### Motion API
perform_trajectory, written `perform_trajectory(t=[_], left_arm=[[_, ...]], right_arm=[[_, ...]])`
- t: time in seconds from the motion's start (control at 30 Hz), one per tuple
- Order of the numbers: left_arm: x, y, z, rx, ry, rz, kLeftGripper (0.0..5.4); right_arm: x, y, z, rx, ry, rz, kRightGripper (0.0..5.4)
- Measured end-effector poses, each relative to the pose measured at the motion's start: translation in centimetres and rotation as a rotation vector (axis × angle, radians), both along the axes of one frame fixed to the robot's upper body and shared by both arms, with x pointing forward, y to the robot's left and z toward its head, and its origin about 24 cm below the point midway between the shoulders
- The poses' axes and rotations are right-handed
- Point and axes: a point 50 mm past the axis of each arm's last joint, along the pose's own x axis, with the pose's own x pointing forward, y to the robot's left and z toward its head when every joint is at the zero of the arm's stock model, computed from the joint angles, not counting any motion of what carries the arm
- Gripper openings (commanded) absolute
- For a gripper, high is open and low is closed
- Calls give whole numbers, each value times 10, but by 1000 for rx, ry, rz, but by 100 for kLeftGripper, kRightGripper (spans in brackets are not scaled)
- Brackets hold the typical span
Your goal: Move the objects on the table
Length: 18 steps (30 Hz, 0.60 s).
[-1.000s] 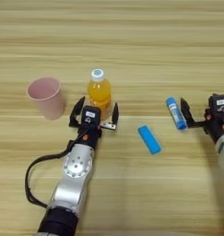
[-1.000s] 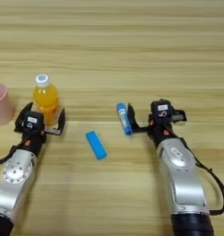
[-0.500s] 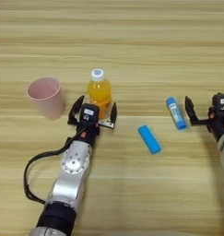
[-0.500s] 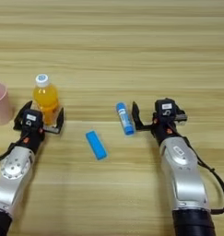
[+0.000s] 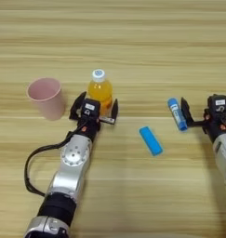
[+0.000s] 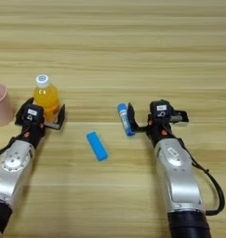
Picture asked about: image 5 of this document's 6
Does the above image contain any blue glue stick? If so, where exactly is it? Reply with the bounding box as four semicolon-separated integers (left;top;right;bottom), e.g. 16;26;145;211
166;97;189;132

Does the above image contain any pink plastic cup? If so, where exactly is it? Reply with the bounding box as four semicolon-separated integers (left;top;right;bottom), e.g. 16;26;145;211
26;77;66;122

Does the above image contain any blue bar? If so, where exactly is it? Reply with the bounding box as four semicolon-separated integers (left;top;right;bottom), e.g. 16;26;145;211
139;126;164;157

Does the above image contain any orange juice bottle white cap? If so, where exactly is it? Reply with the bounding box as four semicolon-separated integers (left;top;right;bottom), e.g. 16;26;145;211
86;68;113;118

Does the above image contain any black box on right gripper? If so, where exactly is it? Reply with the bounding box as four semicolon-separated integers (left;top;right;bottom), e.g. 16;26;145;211
206;94;226;114

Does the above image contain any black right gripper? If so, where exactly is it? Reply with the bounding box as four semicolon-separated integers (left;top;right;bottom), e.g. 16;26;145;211
179;97;226;143

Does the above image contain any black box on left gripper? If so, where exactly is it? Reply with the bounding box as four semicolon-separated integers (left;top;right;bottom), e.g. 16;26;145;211
81;98;101;119

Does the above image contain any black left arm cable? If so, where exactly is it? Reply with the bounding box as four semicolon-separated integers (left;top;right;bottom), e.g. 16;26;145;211
23;122;89;198

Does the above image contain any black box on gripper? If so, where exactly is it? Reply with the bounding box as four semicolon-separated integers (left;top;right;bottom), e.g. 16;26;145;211
81;98;101;119
206;94;226;114

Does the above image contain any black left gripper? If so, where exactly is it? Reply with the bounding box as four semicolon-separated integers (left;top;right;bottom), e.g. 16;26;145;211
69;91;119;143

